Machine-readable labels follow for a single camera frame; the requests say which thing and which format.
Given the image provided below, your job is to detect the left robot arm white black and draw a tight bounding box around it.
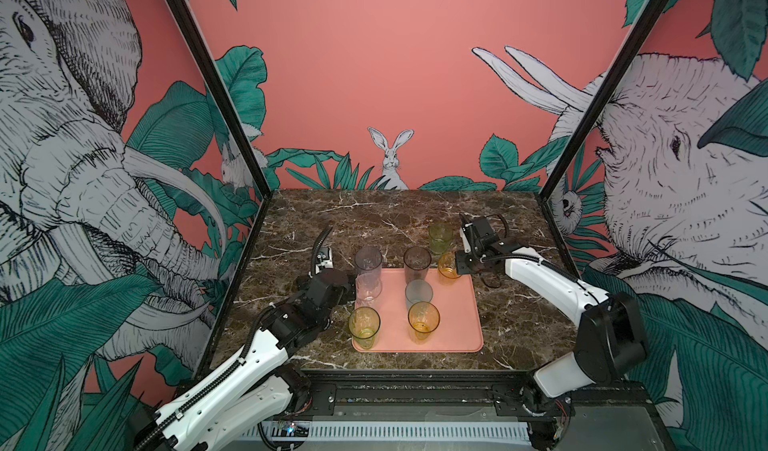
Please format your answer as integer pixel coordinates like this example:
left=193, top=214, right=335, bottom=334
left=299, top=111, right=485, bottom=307
left=128, top=268, right=356, bottom=450

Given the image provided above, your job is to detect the tall yellow glass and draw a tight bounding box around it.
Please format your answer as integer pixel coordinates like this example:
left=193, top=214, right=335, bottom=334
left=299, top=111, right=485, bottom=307
left=407, top=301, right=441, bottom=344

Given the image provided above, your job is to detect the light green glass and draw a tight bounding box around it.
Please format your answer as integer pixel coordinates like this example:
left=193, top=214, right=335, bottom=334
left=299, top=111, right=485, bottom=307
left=428, top=222, right=455, bottom=255
left=348, top=307, right=381, bottom=350

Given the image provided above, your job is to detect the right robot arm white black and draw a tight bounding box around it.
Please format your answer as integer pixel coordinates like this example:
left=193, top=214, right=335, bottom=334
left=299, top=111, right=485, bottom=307
left=455, top=214, right=650, bottom=413

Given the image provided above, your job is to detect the clear short glass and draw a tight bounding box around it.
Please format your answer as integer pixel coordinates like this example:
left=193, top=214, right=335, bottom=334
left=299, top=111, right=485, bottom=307
left=355, top=276, right=383, bottom=308

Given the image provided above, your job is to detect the orange yellow glass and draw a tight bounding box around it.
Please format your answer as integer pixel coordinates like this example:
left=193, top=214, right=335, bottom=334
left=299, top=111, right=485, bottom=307
left=437, top=251, right=460, bottom=285

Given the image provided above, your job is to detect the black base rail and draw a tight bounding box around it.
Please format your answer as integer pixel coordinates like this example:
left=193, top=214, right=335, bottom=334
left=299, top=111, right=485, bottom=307
left=298, top=369, right=658, bottom=421

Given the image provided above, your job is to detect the black frame post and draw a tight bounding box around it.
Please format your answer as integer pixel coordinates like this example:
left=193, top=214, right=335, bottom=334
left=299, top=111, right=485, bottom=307
left=538, top=0, right=669, bottom=201
left=165, top=0, right=272, bottom=201

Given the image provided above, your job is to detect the left black frame post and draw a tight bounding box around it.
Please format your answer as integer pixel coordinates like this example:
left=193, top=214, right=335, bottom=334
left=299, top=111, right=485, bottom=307
left=165, top=0, right=272, bottom=201

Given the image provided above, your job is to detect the clear bluish tall glass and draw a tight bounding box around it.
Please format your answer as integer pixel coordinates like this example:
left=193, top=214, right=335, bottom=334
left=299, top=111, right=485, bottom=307
left=355, top=246, right=383, bottom=296

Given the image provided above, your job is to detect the pink square tray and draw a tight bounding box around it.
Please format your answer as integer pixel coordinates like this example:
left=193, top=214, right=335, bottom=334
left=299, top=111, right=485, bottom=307
left=368, top=268, right=483, bottom=353

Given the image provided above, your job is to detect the dark brown glass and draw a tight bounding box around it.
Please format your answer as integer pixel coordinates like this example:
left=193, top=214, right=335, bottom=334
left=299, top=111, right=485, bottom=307
left=403, top=246, right=432, bottom=284

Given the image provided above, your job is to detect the right black frame post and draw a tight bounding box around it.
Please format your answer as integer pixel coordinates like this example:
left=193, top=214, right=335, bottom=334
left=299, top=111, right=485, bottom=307
left=538, top=0, right=669, bottom=201

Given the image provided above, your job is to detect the white perforated strip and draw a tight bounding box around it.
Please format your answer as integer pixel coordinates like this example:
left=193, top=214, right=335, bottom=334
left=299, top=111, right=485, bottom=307
left=242, top=421, right=531, bottom=445

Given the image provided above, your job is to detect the frosted teal glass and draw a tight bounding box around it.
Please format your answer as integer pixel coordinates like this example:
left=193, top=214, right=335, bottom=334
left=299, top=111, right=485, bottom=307
left=405, top=279, right=434, bottom=308

